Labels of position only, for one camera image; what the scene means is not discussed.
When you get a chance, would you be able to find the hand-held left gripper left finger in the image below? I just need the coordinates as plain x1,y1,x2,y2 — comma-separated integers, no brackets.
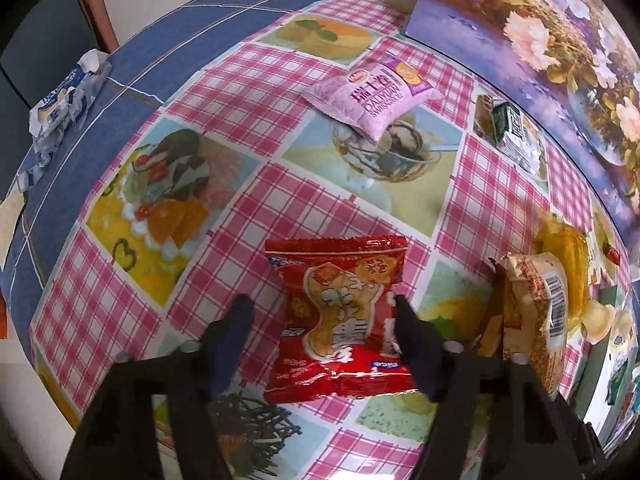
60,294,256,480

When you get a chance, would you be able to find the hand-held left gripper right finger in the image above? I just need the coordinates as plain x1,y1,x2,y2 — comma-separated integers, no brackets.
392,294,611,480

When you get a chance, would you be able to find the red snack packet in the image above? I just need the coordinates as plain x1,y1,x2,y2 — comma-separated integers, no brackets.
264,235,418,405

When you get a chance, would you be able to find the beige snack packet with barcode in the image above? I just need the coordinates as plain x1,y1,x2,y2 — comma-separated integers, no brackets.
492,252,571,401

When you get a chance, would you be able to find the yellow translucent snack packet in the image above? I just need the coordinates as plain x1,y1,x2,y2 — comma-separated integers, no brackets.
532,220,593,331

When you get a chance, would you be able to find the green white snack packet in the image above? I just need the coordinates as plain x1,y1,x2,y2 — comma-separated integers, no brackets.
487,100,548,181

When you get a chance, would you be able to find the pink snack packet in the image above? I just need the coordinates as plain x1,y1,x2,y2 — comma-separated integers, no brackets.
302,57,443,142

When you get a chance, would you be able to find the pink checked tablecloth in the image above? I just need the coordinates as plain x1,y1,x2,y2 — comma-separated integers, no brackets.
30,0,636,480

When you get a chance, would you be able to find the crumpled blue white wrapper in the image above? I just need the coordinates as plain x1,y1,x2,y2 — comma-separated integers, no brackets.
17,49,112,191

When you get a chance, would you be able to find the blue checked cloth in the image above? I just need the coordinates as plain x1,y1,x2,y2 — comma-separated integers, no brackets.
0,0,333,356

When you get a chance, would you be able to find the flower painting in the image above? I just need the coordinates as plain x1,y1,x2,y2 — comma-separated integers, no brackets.
404,0,640,281

